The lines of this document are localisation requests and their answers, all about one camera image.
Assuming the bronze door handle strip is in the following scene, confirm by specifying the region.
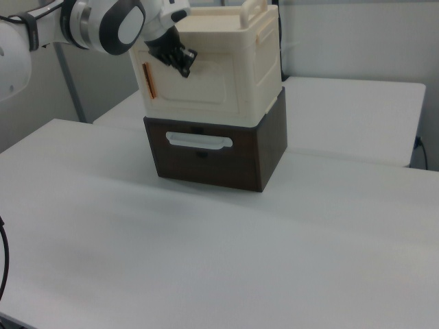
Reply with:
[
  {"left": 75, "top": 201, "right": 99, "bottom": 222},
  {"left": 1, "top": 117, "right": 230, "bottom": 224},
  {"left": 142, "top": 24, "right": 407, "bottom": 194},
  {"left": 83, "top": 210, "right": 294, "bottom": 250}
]
[{"left": 141, "top": 60, "right": 158, "bottom": 101}]

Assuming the white drawer pull handle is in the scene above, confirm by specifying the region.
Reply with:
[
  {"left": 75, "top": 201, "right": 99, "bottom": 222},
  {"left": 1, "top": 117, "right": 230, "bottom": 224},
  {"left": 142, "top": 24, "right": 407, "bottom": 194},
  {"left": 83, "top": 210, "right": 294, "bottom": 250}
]
[{"left": 165, "top": 130, "right": 235, "bottom": 152}]

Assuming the black cable with plug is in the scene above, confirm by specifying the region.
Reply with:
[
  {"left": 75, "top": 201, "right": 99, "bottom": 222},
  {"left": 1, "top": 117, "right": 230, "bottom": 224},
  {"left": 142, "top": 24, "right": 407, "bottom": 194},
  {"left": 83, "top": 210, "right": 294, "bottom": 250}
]
[{"left": 414, "top": 136, "right": 430, "bottom": 171}]

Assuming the dark brown drawer box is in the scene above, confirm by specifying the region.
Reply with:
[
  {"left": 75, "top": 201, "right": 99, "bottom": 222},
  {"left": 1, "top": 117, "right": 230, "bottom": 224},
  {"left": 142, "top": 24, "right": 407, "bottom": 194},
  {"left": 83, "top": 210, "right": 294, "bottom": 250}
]
[{"left": 143, "top": 85, "right": 289, "bottom": 193}]

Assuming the cream cabinet door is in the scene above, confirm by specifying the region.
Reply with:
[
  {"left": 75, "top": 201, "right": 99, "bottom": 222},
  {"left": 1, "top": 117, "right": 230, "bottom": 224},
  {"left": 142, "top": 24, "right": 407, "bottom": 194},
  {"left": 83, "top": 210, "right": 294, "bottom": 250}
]
[{"left": 130, "top": 44, "right": 255, "bottom": 119}]

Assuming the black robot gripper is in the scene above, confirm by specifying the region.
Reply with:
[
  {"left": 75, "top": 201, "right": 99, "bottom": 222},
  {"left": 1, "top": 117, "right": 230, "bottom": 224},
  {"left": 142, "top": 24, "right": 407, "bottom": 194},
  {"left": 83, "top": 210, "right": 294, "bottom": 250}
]
[{"left": 143, "top": 27, "right": 200, "bottom": 80}]

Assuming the cream plastic cabinet body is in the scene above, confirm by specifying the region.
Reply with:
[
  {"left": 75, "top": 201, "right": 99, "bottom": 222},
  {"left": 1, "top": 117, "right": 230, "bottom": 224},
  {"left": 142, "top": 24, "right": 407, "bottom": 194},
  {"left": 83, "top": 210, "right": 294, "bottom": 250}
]
[{"left": 130, "top": 0, "right": 284, "bottom": 126}]

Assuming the cream rounded cabinet carry handle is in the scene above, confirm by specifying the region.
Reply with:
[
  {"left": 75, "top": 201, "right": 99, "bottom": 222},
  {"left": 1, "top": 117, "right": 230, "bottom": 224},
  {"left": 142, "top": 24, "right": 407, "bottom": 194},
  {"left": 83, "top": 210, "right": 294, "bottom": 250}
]
[{"left": 238, "top": 0, "right": 270, "bottom": 29}]

